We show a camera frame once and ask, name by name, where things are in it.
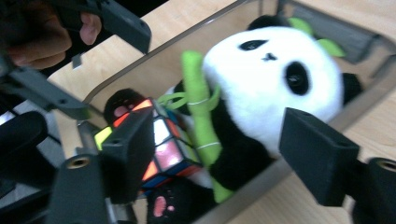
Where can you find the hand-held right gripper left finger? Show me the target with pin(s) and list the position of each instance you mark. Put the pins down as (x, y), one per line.
(130, 155)

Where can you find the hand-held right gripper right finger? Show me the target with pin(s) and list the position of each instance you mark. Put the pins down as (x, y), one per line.
(317, 155)

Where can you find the colourful puzzle cube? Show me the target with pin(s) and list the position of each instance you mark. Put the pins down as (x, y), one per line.
(168, 152)

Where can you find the clear plastic storage box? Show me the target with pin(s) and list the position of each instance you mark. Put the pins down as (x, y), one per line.
(155, 71)

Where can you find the panda plush toy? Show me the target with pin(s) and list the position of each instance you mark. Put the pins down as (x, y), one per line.
(258, 87)

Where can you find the grey tape strip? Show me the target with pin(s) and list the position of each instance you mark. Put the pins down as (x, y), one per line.
(76, 60)

